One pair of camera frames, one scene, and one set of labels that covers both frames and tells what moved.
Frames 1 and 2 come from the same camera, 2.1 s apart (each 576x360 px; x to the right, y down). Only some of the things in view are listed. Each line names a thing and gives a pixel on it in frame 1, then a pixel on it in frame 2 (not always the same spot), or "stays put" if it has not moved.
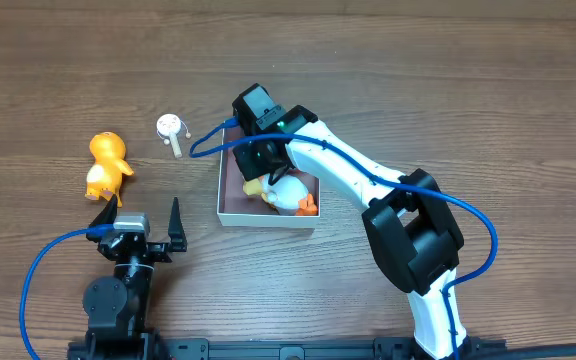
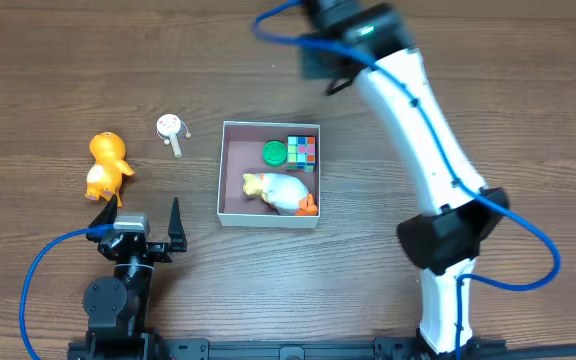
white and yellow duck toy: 289,193 stays put
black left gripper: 139,248 stays put
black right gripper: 256,163 to 315,62
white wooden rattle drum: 170,124 stays put
